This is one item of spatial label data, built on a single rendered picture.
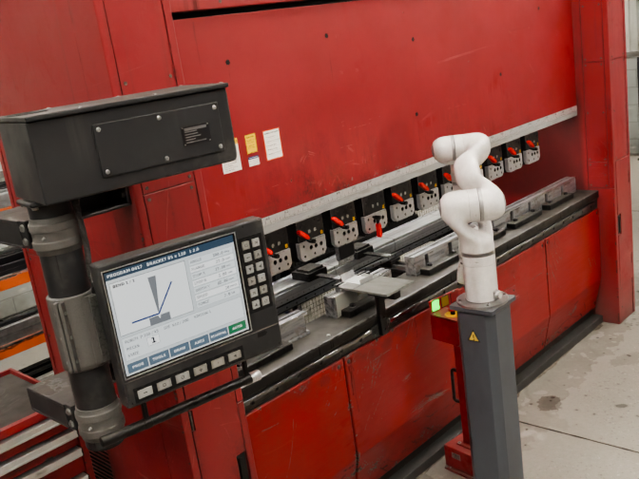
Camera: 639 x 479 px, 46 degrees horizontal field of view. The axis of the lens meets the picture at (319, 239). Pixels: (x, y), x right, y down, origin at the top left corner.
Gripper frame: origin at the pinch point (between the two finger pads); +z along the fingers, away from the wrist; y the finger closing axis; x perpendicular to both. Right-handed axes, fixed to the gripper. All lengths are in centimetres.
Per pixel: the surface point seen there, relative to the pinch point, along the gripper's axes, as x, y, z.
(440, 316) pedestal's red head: -14.1, -4.7, 6.8
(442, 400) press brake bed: -3, -15, 58
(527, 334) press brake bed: 77, -25, 57
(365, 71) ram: -19, -37, -98
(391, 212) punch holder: -13, -33, -35
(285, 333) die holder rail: -85, -22, -6
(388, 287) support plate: -41.5, -7.6, -15.0
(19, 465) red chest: -191, -21, -1
